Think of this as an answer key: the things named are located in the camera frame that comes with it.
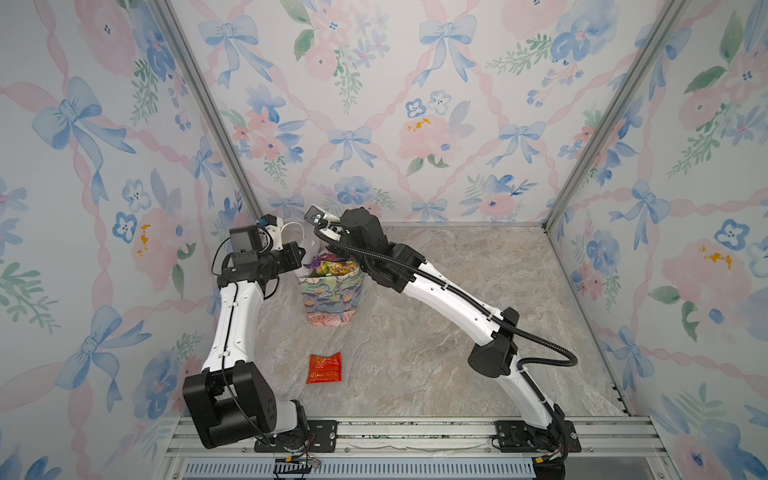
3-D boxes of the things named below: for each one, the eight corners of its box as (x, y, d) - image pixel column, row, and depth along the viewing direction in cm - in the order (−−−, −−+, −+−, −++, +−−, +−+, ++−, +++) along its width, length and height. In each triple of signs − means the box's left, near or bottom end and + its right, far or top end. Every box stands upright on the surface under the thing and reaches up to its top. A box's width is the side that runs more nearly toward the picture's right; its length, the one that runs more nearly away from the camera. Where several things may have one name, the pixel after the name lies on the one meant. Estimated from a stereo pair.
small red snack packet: (307, 383, 84) (305, 380, 82) (311, 356, 89) (310, 353, 87) (341, 383, 84) (340, 380, 82) (343, 356, 89) (342, 353, 87)
